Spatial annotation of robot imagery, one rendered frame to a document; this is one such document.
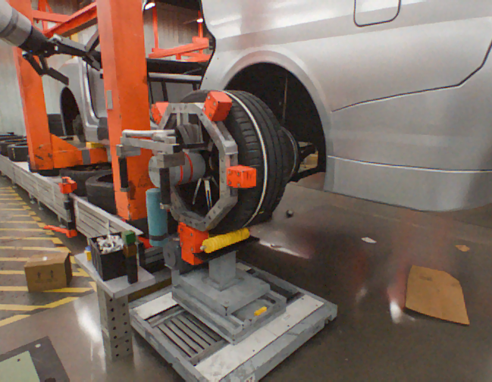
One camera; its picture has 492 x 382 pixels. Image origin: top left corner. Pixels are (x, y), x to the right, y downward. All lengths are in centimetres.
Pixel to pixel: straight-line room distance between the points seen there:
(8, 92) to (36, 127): 1066
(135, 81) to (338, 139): 101
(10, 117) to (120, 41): 1255
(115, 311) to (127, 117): 91
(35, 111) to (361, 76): 293
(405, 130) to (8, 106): 1362
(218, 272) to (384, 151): 96
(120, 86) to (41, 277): 129
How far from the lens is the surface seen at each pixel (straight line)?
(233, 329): 159
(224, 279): 173
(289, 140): 170
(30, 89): 361
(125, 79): 176
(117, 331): 168
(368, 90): 136
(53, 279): 241
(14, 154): 616
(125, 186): 151
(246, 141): 128
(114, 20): 179
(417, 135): 130
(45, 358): 139
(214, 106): 127
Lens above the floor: 111
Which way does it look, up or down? 14 degrees down
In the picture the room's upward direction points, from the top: straight up
